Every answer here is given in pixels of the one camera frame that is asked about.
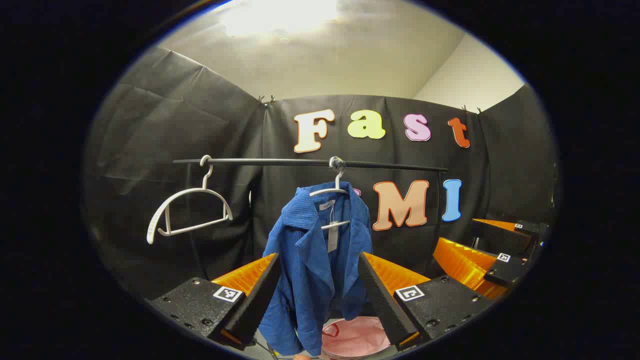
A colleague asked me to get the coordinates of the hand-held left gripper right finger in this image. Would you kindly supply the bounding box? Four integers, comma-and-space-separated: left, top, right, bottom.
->
357, 251, 496, 351

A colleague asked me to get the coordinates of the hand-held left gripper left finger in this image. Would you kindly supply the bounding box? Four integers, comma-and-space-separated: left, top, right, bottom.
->
150, 252, 282, 351

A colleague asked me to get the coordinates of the pink laundry hamper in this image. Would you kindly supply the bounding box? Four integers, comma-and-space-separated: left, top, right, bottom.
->
320, 316, 393, 359

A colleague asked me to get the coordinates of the blue corduroy jacket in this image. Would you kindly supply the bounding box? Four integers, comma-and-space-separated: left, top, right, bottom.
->
258, 181, 373, 357

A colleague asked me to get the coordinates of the white plastic clothes hanger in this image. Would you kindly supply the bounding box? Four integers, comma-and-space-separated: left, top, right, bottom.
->
146, 155, 234, 245
309, 169, 352, 231

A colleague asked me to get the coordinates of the black clothes rack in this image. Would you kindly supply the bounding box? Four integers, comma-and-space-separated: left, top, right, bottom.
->
172, 156, 448, 241

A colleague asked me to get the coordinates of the black backdrop cloth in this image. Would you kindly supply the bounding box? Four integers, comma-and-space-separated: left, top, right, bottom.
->
82, 46, 561, 301

